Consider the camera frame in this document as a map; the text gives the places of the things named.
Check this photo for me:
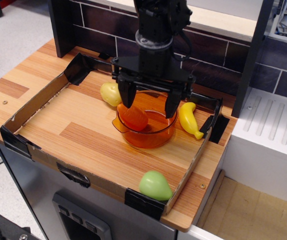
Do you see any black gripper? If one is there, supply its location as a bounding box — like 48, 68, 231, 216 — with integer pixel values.
111, 47, 196, 119

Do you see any orange plastic carrot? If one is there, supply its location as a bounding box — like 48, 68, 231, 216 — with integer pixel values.
117, 103, 149, 132

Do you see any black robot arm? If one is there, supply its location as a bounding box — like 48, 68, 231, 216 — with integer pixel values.
111, 0, 196, 119

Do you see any orange transparent plastic pot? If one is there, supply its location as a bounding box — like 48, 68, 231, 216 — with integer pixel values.
112, 90, 178, 149

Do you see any yellow plastic banana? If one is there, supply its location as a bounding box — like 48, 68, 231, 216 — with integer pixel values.
179, 102, 204, 140

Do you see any yellow plastic potato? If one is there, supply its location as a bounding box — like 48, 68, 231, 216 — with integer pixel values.
100, 82, 122, 107

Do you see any dark tile backsplash panel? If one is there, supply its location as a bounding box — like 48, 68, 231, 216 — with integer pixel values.
47, 0, 287, 103

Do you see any green plastic pear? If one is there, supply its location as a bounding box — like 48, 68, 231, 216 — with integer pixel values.
139, 170, 173, 201

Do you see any white toy sink drainboard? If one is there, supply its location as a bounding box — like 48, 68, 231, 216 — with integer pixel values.
222, 88, 287, 201

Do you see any grey oven control panel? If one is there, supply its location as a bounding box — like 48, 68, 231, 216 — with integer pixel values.
52, 193, 113, 240

